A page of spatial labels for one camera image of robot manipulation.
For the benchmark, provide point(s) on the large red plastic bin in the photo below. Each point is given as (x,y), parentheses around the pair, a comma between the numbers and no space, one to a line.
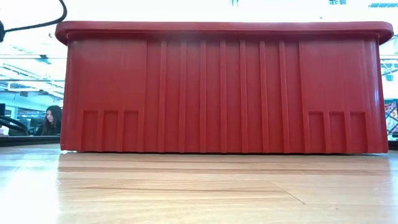
(217,93)

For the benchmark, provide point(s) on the person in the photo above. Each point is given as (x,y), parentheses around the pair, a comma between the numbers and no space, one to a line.
(51,123)

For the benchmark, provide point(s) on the black curved object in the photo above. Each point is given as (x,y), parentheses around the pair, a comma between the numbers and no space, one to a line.
(12,124)

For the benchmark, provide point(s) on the colourful patterned panel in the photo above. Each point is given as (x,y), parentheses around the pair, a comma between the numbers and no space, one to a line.
(391,118)

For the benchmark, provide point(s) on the black aluminium frame rails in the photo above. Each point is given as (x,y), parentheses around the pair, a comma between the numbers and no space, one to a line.
(28,140)

